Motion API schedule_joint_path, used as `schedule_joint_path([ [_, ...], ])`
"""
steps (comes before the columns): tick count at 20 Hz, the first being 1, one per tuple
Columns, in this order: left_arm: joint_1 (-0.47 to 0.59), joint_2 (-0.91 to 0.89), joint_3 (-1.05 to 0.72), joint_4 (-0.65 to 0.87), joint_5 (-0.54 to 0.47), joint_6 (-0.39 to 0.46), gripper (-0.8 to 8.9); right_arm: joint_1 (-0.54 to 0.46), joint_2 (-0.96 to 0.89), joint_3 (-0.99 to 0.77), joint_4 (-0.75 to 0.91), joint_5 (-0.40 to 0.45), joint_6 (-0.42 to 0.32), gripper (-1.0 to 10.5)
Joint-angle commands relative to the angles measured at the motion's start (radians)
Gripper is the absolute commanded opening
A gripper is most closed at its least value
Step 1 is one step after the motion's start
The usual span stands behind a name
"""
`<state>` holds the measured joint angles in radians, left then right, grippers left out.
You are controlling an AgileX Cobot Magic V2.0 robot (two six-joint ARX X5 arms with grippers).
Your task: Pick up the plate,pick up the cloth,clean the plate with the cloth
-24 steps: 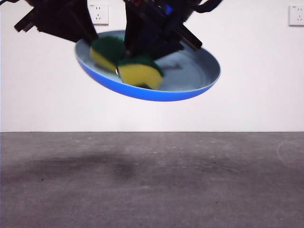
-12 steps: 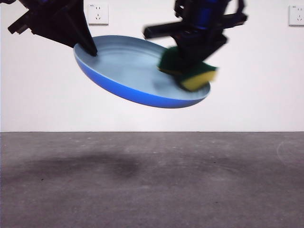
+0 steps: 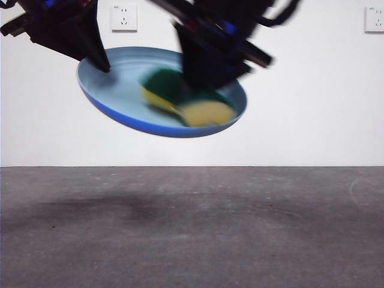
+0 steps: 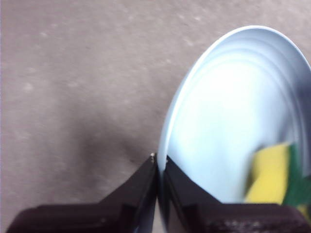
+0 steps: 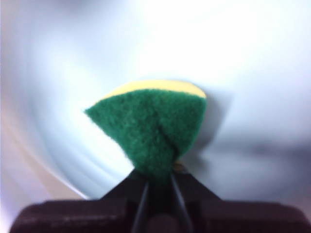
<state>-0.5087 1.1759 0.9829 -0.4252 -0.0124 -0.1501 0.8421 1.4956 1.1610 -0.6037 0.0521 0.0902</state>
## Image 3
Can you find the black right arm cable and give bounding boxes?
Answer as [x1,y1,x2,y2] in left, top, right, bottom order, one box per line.
[259,0,302,28]

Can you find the light blue round plate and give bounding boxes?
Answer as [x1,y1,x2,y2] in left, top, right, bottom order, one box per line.
[76,46,248,139]

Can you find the white wall socket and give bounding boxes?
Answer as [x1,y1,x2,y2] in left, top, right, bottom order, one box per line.
[111,5,139,34]
[364,6,384,34]

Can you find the yellow sponge with green pad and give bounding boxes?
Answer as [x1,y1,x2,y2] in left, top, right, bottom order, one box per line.
[138,68,236,128]

